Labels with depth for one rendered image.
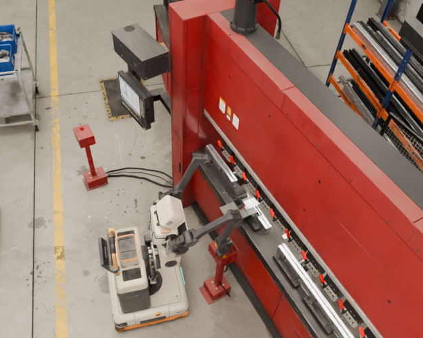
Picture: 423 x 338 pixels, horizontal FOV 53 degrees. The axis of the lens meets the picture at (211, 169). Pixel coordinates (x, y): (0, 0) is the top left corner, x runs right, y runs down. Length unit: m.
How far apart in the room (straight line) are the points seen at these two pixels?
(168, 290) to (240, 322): 0.74
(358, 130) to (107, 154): 3.54
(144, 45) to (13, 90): 2.82
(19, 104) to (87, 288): 2.55
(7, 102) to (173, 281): 3.16
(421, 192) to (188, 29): 1.93
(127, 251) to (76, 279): 1.11
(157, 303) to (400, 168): 2.42
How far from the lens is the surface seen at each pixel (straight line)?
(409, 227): 2.22
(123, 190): 4.99
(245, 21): 3.07
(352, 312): 3.02
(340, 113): 2.58
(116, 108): 5.97
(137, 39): 3.66
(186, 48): 3.35
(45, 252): 4.71
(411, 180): 2.37
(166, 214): 3.10
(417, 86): 4.61
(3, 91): 6.08
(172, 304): 3.95
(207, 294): 4.28
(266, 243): 3.60
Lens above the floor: 3.90
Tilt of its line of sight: 49 degrees down
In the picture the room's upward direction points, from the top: 5 degrees clockwise
